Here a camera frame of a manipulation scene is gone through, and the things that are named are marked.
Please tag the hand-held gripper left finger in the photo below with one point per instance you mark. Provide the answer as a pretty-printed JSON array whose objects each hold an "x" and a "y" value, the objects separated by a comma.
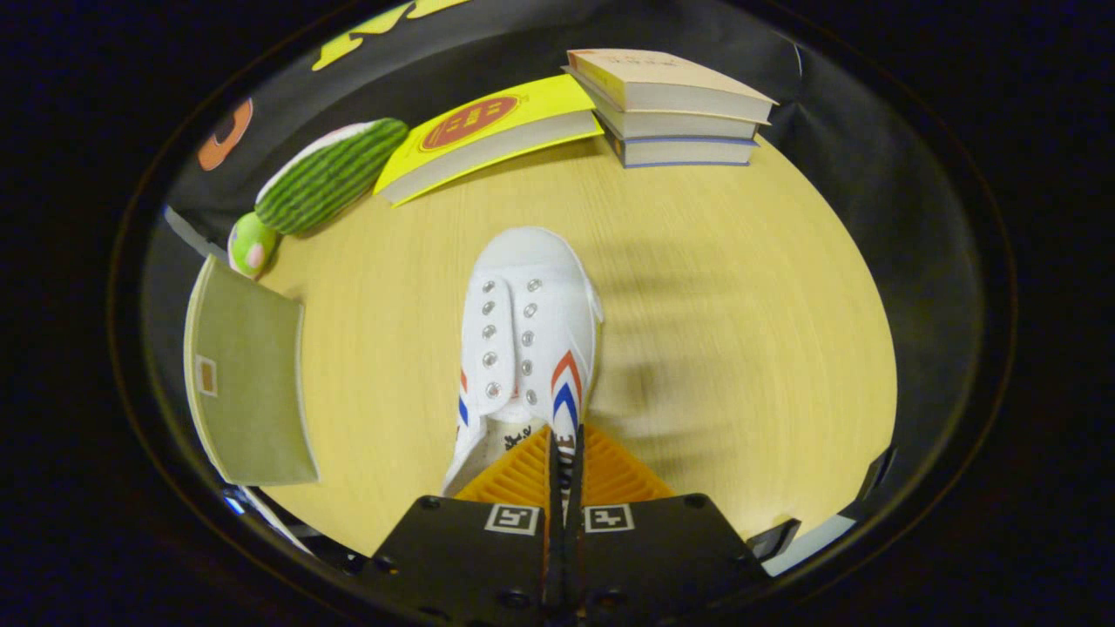
[{"x": 470, "y": 557}]

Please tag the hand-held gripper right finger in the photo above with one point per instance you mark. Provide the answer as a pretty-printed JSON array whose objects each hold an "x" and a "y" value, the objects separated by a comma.
[{"x": 662, "y": 557}]

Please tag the white canvas shoe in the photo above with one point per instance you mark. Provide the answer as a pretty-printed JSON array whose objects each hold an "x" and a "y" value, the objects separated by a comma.
[{"x": 531, "y": 322}]

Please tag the beige fabric storage box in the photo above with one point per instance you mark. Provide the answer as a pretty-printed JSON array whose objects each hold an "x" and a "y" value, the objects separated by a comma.
[{"x": 248, "y": 392}]

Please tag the green and pink plush toy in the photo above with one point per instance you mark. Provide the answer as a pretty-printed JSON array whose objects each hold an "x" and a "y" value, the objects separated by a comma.
[{"x": 251, "y": 248}]

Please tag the blue edged book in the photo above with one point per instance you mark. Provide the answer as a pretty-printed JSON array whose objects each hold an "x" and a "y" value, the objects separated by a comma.
[{"x": 684, "y": 152}]

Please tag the watermelon slice plush toy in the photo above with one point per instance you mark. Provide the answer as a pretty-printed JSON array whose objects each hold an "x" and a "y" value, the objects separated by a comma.
[{"x": 331, "y": 174}]

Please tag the yellow book with red label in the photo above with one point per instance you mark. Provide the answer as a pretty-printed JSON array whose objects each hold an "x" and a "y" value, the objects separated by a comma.
[{"x": 488, "y": 131}]

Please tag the white cover book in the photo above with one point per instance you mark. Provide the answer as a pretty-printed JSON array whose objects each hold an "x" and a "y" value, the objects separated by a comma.
[{"x": 679, "y": 126}]

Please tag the beige cover book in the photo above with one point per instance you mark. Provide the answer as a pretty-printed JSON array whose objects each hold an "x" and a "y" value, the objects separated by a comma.
[{"x": 671, "y": 83}]

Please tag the black backdrop cloth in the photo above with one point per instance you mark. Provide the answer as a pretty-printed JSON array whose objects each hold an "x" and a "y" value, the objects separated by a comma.
[{"x": 827, "y": 104}]

